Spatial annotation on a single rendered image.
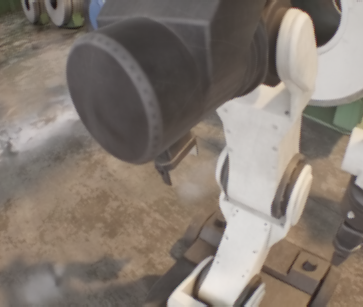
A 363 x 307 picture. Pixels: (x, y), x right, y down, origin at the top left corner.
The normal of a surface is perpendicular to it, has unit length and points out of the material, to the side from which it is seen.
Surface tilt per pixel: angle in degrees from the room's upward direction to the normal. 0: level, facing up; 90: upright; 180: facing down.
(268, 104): 35
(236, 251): 60
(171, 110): 86
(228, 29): 90
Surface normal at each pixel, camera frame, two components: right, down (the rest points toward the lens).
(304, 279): -0.51, -0.18
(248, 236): -0.59, 0.07
